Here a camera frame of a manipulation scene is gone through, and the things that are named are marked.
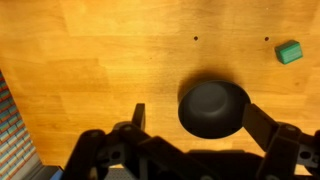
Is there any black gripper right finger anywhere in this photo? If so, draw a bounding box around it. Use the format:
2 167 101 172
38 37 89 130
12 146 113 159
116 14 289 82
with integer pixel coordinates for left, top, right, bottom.
242 103 320 180

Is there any green rectangular block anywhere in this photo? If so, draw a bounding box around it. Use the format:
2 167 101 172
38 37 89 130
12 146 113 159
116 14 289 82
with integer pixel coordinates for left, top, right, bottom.
274 39 304 65

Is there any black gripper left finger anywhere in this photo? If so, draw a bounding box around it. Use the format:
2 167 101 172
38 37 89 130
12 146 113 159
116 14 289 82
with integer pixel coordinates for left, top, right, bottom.
62 103 214 180

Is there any black bowl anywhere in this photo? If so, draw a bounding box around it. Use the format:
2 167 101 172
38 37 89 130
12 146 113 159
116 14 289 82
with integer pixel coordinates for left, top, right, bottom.
177 79 252 140

